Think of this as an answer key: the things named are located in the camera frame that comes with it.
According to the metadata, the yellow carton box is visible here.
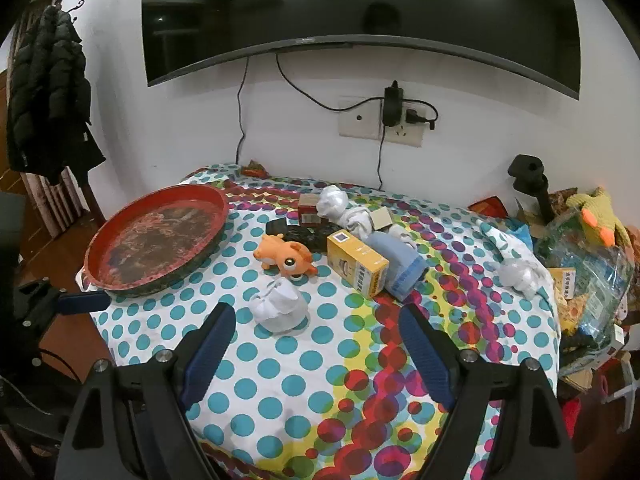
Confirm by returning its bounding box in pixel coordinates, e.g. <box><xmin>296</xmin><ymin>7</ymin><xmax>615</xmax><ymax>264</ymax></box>
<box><xmin>326</xmin><ymin>230</ymin><xmax>390</xmax><ymax>300</ymax></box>

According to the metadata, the black plastic bag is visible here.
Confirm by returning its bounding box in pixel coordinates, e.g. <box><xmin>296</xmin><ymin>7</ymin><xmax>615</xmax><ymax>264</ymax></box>
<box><xmin>265</xmin><ymin>219</ymin><xmax>333</xmax><ymax>253</ymax></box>

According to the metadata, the white wall antenna socket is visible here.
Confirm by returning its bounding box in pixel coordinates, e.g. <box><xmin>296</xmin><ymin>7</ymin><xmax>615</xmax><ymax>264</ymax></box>
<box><xmin>338</xmin><ymin>96</ymin><xmax>384</xmax><ymax>139</ymax></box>

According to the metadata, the black puffer jacket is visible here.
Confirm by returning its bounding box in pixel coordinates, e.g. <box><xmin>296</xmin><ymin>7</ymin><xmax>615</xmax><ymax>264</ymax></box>
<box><xmin>6</xmin><ymin>4</ymin><xmax>107</xmax><ymax>186</ymax></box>

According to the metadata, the blue plastic bag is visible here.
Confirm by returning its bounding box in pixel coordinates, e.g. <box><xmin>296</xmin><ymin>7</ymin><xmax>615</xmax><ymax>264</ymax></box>
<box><xmin>510</xmin><ymin>222</ymin><xmax>535</xmax><ymax>251</ymax></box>

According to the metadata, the orange white carton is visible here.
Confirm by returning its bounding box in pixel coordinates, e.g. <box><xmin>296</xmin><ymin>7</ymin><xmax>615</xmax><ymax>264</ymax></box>
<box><xmin>547</xmin><ymin>267</ymin><xmax>577</xmax><ymax>307</ymax></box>

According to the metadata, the white sock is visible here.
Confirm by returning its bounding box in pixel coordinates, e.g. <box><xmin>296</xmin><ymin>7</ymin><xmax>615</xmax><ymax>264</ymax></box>
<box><xmin>248</xmin><ymin>280</ymin><xmax>308</xmax><ymax>333</ymax></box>
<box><xmin>340</xmin><ymin>207</ymin><xmax>376</xmax><ymax>241</ymax></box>
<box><xmin>387</xmin><ymin>225</ymin><xmax>416</xmax><ymax>251</ymax></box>

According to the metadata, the wall coat hook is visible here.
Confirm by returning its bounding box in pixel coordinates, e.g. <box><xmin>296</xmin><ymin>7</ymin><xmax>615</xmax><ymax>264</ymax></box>
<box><xmin>52</xmin><ymin>0</ymin><xmax>86</xmax><ymax>23</ymax></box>

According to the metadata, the clear bag of goods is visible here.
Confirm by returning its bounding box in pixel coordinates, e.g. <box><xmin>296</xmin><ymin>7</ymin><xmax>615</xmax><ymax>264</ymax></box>
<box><xmin>535</xmin><ymin>210</ymin><xmax>637</xmax><ymax>353</ymax></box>

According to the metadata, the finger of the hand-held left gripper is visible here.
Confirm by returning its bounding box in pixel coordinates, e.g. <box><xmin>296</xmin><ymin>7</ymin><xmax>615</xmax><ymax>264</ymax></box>
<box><xmin>10</xmin><ymin>282</ymin><xmax>112</xmax><ymax>366</ymax></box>

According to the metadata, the clear plastic bag bundle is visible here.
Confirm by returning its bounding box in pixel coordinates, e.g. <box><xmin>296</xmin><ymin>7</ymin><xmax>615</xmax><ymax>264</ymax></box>
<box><xmin>497</xmin><ymin>257</ymin><xmax>543</xmax><ymax>297</ymax></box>

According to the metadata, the black power plug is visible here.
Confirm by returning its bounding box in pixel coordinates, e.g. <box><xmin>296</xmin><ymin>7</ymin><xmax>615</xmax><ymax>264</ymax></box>
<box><xmin>404</xmin><ymin>108</ymin><xmax>437</xmax><ymax>132</ymax></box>

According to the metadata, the black plug cable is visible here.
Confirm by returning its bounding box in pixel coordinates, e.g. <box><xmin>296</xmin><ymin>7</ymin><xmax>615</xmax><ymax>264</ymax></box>
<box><xmin>402</xmin><ymin>100</ymin><xmax>442</xmax><ymax>123</ymax></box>

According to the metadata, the red round tray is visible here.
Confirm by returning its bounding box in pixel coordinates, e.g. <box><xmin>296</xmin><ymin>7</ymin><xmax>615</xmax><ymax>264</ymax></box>
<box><xmin>84</xmin><ymin>183</ymin><xmax>230</xmax><ymax>298</ymax></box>

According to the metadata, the black adapter cable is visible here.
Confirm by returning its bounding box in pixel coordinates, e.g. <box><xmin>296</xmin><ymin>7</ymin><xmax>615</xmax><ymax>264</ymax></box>
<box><xmin>375</xmin><ymin>125</ymin><xmax>387</xmax><ymax>191</ymax></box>

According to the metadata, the thin black cable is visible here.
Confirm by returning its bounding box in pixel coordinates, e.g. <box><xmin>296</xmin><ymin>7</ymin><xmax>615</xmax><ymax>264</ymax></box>
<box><xmin>276</xmin><ymin>54</ymin><xmax>387</xmax><ymax>112</ymax></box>
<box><xmin>234</xmin><ymin>56</ymin><xmax>251</xmax><ymax>165</ymax></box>

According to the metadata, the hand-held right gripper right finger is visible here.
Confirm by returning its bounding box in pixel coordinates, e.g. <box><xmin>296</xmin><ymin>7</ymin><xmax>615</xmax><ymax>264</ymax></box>
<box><xmin>398</xmin><ymin>301</ymin><xmax>576</xmax><ymax>480</ymax></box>

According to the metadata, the polka-dot tablecloth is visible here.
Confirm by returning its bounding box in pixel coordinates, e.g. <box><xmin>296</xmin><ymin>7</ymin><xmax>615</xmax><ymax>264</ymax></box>
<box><xmin>75</xmin><ymin>162</ymin><xmax>561</xmax><ymax>480</ymax></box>

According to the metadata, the beige small box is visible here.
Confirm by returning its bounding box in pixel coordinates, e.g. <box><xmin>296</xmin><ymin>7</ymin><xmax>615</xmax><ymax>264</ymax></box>
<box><xmin>369</xmin><ymin>208</ymin><xmax>396</xmax><ymax>232</ymax></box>

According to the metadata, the black wall television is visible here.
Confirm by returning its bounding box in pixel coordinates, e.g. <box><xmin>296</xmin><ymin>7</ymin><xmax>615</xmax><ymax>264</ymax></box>
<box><xmin>141</xmin><ymin>0</ymin><xmax>582</xmax><ymax>101</ymax></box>

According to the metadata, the white wall power socket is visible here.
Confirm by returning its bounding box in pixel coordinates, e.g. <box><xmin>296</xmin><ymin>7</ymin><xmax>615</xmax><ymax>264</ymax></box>
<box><xmin>382</xmin><ymin>102</ymin><xmax>427</xmax><ymax>149</ymax></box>

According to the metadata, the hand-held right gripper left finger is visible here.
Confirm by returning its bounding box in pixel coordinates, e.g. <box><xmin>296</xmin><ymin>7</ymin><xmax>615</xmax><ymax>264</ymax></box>
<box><xmin>57</xmin><ymin>301</ymin><xmax>237</xmax><ymax>480</ymax></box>

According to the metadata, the blue folded cloth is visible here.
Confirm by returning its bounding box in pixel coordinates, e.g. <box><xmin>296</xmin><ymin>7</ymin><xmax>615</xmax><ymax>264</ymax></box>
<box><xmin>366</xmin><ymin>232</ymin><xmax>426</xmax><ymax>302</ymax></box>

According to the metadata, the black power adapter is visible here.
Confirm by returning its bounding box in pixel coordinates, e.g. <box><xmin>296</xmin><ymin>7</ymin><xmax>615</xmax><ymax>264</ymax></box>
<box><xmin>383</xmin><ymin>80</ymin><xmax>405</xmax><ymax>128</ymax></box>

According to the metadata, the red cosmetic box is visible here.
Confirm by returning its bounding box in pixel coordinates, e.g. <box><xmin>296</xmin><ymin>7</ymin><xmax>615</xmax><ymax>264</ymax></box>
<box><xmin>297</xmin><ymin>195</ymin><xmax>332</xmax><ymax>226</ymax></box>

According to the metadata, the yellow plush duck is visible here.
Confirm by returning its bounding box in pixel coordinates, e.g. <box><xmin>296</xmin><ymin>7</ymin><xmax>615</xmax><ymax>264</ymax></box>
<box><xmin>565</xmin><ymin>187</ymin><xmax>636</xmax><ymax>248</ymax></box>

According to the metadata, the white plastic bag bundle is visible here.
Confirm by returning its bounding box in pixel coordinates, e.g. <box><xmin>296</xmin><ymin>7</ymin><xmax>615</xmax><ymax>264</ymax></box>
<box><xmin>316</xmin><ymin>185</ymin><xmax>349</xmax><ymax>223</ymax></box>

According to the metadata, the orange plush toy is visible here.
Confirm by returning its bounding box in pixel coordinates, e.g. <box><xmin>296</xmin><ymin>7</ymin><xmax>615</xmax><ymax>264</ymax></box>
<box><xmin>255</xmin><ymin>233</ymin><xmax>318</xmax><ymax>280</ymax></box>

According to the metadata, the red snack packet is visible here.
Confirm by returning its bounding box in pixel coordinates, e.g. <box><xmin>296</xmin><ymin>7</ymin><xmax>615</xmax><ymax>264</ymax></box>
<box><xmin>470</xmin><ymin>195</ymin><xmax>511</xmax><ymax>218</ymax></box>

